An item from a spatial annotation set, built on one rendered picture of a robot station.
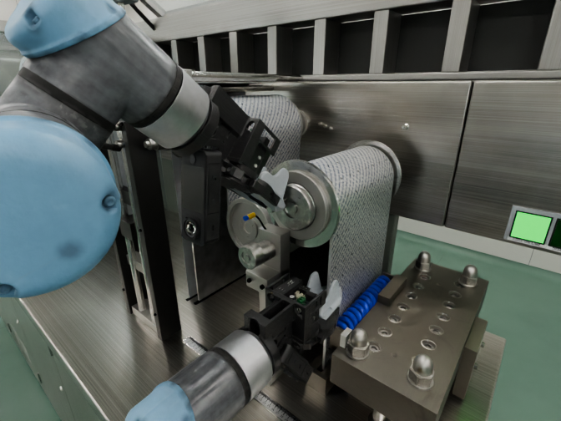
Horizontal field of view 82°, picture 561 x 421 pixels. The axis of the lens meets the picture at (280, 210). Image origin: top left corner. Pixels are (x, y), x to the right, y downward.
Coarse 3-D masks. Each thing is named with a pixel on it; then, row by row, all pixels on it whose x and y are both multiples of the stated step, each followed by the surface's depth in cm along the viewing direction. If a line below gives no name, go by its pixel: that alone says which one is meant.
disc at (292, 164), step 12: (276, 168) 53; (288, 168) 51; (300, 168) 50; (312, 168) 48; (324, 180) 48; (336, 204) 47; (336, 216) 48; (336, 228) 49; (300, 240) 54; (312, 240) 52; (324, 240) 51
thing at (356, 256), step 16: (384, 208) 65; (368, 224) 61; (384, 224) 68; (336, 240) 52; (352, 240) 57; (368, 240) 63; (384, 240) 70; (336, 256) 53; (352, 256) 58; (368, 256) 65; (336, 272) 55; (352, 272) 60; (368, 272) 67; (352, 288) 62
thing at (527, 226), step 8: (520, 216) 60; (528, 216) 59; (536, 216) 59; (520, 224) 60; (528, 224) 60; (536, 224) 59; (544, 224) 58; (512, 232) 62; (520, 232) 61; (528, 232) 60; (536, 232) 59; (544, 232) 58; (536, 240) 60
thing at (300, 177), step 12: (288, 180) 51; (300, 180) 49; (312, 180) 48; (312, 192) 49; (324, 192) 48; (324, 204) 48; (276, 216) 55; (324, 216) 48; (288, 228) 54; (312, 228) 51; (324, 228) 50
